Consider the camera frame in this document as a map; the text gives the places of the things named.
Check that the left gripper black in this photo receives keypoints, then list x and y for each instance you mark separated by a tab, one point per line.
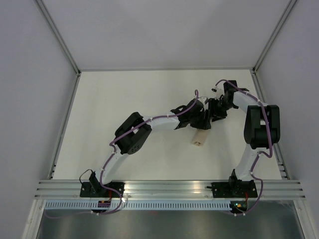
204	124

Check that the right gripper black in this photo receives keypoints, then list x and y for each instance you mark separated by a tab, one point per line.
215	114

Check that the beige cloth napkin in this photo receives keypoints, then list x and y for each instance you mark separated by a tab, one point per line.
200	137

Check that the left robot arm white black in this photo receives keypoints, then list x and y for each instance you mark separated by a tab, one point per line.
131	136

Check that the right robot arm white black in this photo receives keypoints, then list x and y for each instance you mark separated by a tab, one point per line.
261	132

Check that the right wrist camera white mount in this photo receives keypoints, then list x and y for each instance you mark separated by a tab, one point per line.
217	93

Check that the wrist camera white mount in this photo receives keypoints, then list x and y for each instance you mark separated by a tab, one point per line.
203	100
217	93

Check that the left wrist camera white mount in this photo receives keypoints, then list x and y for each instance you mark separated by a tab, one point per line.
203	100

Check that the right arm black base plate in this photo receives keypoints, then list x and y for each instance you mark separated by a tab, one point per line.
237	190

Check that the aluminium mounting rail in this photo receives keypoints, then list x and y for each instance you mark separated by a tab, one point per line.
167	190

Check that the right aluminium frame post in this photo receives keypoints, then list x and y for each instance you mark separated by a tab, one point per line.
275	33

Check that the aluminium frame post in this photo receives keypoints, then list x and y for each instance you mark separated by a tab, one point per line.
57	35
275	33

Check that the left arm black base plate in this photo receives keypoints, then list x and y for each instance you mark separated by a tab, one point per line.
87	190

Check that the white slotted cable duct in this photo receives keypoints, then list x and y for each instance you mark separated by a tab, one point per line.
140	205

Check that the left aluminium frame post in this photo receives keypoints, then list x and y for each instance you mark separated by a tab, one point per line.
57	35

